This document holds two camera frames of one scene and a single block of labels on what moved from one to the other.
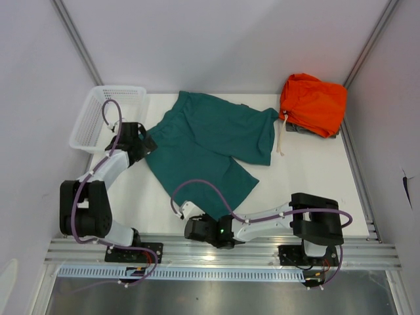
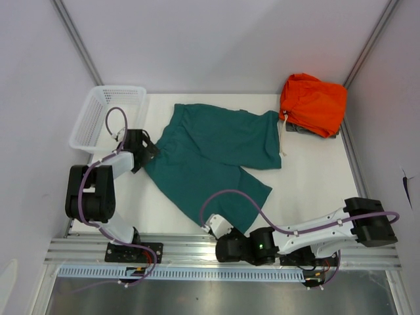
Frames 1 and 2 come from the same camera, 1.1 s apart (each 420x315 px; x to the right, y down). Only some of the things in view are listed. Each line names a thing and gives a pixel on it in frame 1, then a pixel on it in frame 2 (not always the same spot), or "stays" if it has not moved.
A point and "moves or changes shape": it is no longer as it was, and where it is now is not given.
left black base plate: x=117 y=254 stays
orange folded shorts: x=317 y=105 stays
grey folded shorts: x=291 y=126 stays
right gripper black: x=204 y=217 → x=234 y=231
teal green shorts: x=198 y=137 moves or changes shape
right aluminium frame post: x=388 y=10 stays
